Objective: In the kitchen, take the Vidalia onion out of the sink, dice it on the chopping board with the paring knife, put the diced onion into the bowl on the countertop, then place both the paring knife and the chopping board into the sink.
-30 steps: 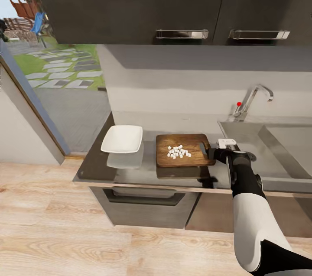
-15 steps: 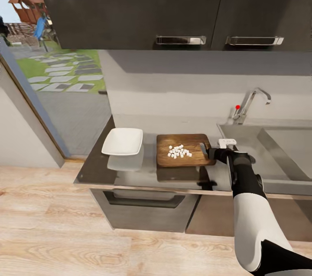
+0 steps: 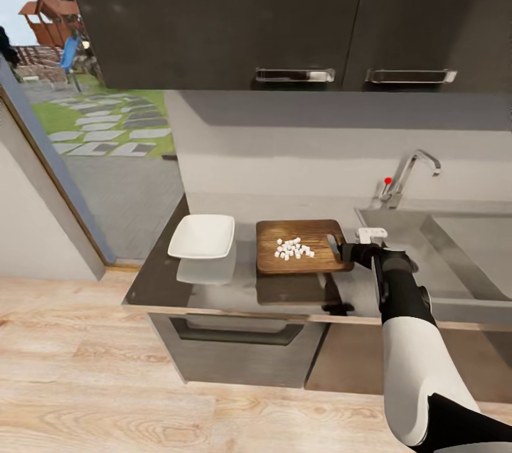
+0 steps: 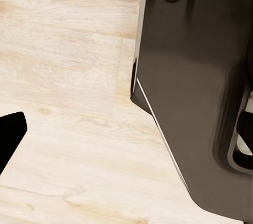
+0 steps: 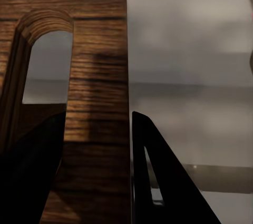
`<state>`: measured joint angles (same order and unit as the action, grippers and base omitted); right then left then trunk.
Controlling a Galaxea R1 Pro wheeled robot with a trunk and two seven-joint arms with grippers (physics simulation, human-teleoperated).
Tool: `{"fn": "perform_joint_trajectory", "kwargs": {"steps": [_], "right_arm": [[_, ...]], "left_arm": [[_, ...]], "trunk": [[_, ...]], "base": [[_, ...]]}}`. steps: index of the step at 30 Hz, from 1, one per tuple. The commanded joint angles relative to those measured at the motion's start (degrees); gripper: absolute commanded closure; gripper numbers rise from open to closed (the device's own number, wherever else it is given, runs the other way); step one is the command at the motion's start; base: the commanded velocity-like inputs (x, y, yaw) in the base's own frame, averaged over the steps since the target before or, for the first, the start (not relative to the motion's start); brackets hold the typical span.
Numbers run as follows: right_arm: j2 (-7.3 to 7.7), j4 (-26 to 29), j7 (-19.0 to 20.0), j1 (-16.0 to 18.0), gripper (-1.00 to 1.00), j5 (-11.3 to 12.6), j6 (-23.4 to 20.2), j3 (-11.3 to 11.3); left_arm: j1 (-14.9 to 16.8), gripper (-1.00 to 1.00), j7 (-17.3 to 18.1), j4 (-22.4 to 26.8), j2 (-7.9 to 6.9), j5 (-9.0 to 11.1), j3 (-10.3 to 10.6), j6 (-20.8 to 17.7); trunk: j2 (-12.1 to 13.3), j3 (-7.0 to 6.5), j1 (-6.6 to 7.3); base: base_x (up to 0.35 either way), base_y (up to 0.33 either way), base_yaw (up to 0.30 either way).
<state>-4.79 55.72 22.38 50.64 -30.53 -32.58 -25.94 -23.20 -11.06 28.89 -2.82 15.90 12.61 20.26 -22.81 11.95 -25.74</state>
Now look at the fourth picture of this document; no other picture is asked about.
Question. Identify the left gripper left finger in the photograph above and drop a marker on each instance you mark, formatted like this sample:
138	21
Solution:
12	129

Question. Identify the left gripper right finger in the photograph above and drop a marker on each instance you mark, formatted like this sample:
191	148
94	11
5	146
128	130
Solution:
245	128

